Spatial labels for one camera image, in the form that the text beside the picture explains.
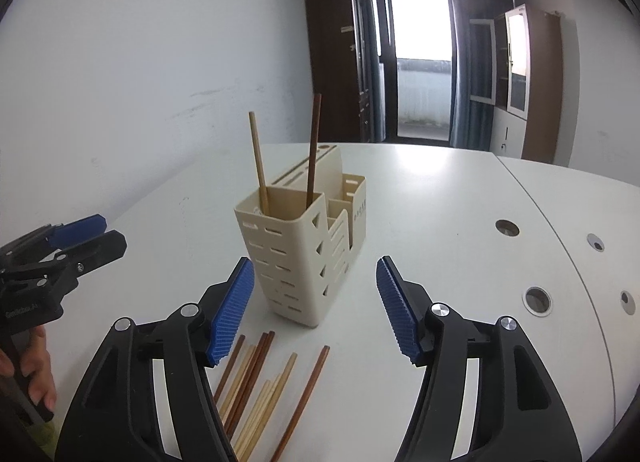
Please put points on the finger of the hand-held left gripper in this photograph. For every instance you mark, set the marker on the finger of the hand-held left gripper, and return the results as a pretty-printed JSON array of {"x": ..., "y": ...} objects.
[
  {"x": 75, "y": 231},
  {"x": 97, "y": 249}
]

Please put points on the brown cabinet with glass doors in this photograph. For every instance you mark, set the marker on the brown cabinet with glass doors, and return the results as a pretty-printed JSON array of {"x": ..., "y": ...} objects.
[{"x": 540, "y": 87}]

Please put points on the light wooden chopstick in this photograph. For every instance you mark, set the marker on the light wooden chopstick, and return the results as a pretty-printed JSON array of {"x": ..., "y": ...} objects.
[{"x": 257, "y": 162}]

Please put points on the person's left hand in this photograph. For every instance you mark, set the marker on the person's left hand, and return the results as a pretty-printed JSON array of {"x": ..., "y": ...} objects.
[{"x": 40, "y": 367}]

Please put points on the cream plastic utensil holder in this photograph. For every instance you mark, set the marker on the cream plastic utensil holder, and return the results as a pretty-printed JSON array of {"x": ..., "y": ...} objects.
[{"x": 295, "y": 262}]

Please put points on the glass balcony door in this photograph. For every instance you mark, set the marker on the glass balcony door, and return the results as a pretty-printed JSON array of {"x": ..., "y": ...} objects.
[{"x": 420, "y": 57}]

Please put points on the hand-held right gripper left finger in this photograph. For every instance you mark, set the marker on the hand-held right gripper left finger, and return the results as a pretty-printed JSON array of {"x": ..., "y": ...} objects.
[{"x": 231, "y": 307}]

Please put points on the pile of wooden chopsticks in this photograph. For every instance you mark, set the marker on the pile of wooden chopsticks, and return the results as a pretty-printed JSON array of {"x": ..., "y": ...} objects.
[{"x": 255, "y": 387}]

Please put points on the dark brown wardrobe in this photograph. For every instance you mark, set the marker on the dark brown wardrobe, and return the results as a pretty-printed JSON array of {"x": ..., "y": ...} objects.
[{"x": 332, "y": 62}]

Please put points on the person's green clothing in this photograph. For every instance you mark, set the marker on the person's green clothing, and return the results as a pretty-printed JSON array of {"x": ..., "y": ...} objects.
[{"x": 42, "y": 439}]

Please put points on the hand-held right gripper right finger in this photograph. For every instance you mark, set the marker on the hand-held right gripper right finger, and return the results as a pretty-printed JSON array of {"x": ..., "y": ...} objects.
[{"x": 397, "y": 307}]

